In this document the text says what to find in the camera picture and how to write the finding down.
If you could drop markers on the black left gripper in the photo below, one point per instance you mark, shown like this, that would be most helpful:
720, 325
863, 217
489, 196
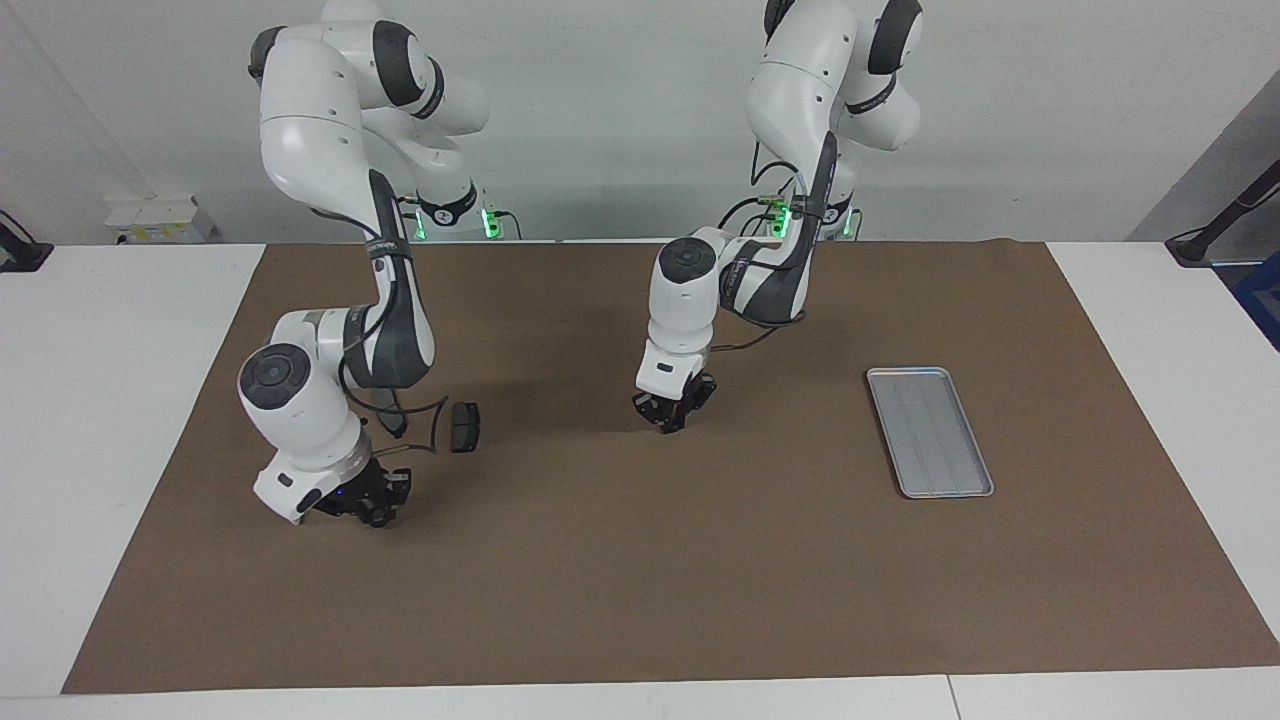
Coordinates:
680, 392

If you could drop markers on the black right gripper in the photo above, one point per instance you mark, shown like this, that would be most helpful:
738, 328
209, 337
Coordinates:
350, 495

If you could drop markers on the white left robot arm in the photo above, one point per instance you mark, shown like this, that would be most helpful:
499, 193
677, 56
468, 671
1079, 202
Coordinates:
790, 90

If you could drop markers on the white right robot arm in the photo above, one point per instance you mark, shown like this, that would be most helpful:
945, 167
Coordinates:
320, 120

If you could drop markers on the silver metal tray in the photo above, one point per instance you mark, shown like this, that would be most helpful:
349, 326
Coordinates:
930, 435

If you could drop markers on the rectangular dark grey brake pad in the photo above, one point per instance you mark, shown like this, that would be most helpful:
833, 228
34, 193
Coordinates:
465, 428

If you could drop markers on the brown table mat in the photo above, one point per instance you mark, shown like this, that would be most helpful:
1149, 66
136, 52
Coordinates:
700, 580

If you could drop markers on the white power box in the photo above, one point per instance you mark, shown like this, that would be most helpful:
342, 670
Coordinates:
160, 218

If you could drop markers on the black angled stand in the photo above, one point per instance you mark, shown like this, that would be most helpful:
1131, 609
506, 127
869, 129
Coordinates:
1215, 232

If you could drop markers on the blue crate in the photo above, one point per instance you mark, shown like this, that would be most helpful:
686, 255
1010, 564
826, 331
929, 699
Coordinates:
1262, 300

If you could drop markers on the black clamp mount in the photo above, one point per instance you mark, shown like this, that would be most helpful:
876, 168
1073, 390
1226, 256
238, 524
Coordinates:
20, 252

